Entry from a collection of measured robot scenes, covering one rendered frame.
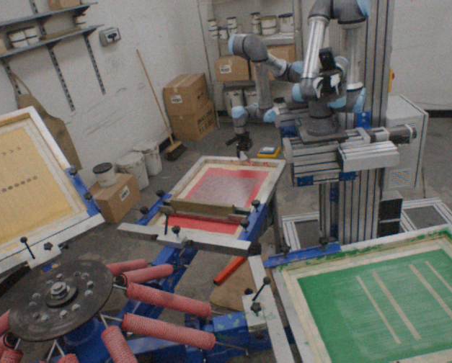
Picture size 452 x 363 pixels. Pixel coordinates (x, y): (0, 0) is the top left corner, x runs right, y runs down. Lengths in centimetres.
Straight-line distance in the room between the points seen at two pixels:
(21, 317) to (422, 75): 484
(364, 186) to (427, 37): 304
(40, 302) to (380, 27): 182
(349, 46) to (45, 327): 154
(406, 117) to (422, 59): 301
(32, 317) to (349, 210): 186
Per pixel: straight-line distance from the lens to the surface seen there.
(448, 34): 512
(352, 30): 175
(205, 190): 213
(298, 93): 161
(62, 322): 114
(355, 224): 251
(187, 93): 492
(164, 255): 161
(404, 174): 234
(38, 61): 372
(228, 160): 234
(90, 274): 123
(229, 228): 180
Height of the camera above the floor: 206
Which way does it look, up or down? 30 degrees down
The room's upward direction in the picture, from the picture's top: 10 degrees counter-clockwise
